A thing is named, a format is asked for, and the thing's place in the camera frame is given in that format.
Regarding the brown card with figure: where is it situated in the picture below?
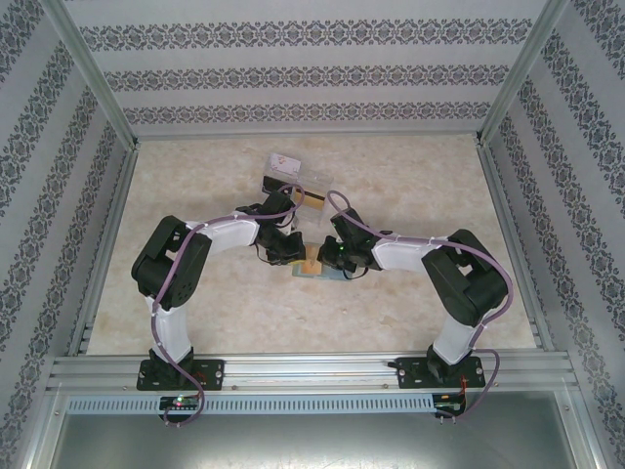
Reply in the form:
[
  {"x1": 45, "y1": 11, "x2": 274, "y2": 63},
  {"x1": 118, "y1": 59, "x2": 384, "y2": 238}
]
[{"x1": 301, "y1": 246, "x2": 323, "y2": 276}]

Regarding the green blue card holder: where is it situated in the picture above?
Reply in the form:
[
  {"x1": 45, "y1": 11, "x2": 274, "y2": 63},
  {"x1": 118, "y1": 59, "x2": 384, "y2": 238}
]
[{"x1": 291, "y1": 262, "x2": 350, "y2": 283}]

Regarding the gold card magnetic stripe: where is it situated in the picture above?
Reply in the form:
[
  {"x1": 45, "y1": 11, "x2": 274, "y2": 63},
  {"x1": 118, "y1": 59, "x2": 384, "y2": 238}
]
[{"x1": 292, "y1": 188, "x2": 326, "y2": 212}]

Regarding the clear acrylic card tray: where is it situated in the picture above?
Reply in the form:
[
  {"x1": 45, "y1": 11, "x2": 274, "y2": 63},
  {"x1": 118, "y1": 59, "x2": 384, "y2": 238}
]
[{"x1": 261, "y1": 152, "x2": 329, "y2": 229}]

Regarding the white card red print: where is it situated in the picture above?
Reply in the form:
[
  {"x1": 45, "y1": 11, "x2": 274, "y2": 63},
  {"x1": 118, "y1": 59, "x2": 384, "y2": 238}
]
[{"x1": 268, "y1": 152, "x2": 304, "y2": 177}]

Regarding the grey metal lower panel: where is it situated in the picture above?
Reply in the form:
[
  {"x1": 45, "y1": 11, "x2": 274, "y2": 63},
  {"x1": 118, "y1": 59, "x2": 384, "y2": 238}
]
[{"x1": 48, "y1": 412, "x2": 602, "y2": 469}]

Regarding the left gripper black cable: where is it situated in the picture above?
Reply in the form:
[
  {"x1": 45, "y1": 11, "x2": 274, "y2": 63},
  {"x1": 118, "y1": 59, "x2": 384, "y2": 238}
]
[{"x1": 253, "y1": 242, "x2": 280, "y2": 268}]

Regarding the aluminium mounting rail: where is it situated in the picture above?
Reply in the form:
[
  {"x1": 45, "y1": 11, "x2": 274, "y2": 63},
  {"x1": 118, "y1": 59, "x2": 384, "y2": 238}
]
[{"x1": 46, "y1": 355, "x2": 580, "y2": 393}]

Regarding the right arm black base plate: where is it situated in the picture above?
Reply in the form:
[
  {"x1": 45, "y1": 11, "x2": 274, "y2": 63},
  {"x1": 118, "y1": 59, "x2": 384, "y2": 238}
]
[{"x1": 397, "y1": 356, "x2": 485, "y2": 391}]

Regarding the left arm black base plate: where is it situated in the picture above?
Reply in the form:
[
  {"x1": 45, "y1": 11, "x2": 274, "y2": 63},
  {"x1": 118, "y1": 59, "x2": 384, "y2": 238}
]
[{"x1": 136, "y1": 359, "x2": 227, "y2": 392}]

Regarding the slotted grey cable duct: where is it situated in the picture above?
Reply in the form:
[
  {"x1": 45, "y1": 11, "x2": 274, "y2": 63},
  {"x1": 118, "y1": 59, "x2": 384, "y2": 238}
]
[{"x1": 65, "y1": 393, "x2": 436, "y2": 414}]

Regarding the aluminium table side rail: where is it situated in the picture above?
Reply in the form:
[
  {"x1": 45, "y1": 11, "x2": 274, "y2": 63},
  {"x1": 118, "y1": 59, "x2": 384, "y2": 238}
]
[
  {"x1": 476, "y1": 144, "x2": 557, "y2": 352},
  {"x1": 66, "y1": 145, "x2": 143, "y2": 357}
]

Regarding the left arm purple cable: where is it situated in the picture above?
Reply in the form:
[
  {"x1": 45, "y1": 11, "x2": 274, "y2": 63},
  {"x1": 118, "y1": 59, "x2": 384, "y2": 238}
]
[{"x1": 151, "y1": 184, "x2": 307, "y2": 427}]

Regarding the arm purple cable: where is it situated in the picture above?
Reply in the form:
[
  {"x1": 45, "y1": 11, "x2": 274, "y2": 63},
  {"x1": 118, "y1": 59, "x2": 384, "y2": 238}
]
[
  {"x1": 327, "y1": 190, "x2": 514, "y2": 421},
  {"x1": 151, "y1": 184, "x2": 307, "y2": 427}
]

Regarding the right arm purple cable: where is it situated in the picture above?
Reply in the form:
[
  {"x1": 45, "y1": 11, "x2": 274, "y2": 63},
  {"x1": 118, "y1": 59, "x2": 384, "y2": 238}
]
[{"x1": 327, "y1": 190, "x2": 514, "y2": 421}]

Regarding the aluminium frame post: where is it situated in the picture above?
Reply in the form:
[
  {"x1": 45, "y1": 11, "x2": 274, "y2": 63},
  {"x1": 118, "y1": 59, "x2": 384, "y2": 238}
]
[
  {"x1": 474, "y1": 0, "x2": 571, "y2": 148},
  {"x1": 42, "y1": 0, "x2": 142, "y2": 150}
]

